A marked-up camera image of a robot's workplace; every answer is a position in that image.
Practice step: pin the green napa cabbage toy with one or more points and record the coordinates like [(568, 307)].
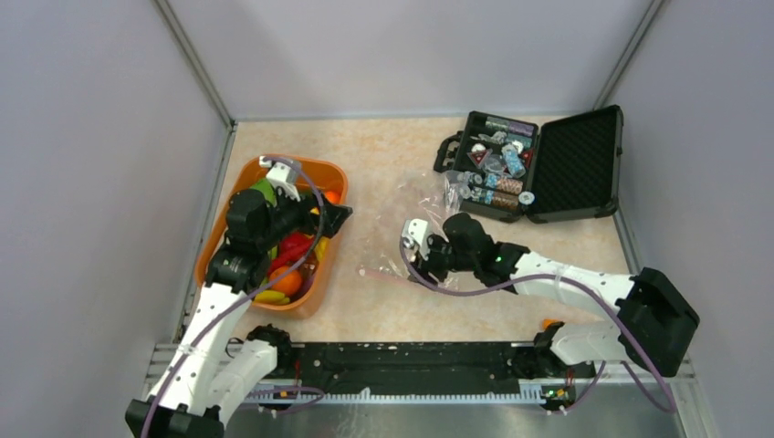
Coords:
[(264, 186)]

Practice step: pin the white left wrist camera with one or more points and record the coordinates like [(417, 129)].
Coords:
[(282, 175)]

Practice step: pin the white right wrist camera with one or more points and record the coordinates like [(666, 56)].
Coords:
[(415, 233)]

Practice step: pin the orange carrot toy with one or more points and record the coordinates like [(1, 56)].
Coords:
[(549, 323)]

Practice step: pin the orange fruit toy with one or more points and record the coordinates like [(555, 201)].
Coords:
[(286, 281), (333, 197)]

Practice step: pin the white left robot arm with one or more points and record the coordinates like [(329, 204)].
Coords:
[(195, 397)]

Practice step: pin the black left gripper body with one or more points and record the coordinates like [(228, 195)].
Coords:
[(288, 216)]

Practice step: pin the yellow banana toy front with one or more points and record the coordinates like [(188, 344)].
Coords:
[(271, 297)]

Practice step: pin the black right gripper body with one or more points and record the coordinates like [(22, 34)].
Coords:
[(441, 260)]

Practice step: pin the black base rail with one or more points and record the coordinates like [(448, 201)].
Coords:
[(412, 368)]

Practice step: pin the orange fruit toy back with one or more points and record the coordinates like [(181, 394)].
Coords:
[(333, 197)]

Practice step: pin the black poker chip case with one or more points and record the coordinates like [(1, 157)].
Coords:
[(566, 169)]

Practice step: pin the orange fruit toy front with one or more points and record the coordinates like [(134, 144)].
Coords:
[(286, 281)]

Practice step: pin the clear zip top bag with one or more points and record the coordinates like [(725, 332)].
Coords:
[(407, 213)]

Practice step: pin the red chili pepper toy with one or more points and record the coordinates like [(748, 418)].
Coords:
[(291, 249)]

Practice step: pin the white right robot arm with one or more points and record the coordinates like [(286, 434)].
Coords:
[(644, 320)]

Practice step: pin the orange plastic bin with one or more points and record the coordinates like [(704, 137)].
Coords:
[(313, 275)]

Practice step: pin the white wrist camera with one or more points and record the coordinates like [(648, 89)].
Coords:
[(415, 233), (282, 175)]

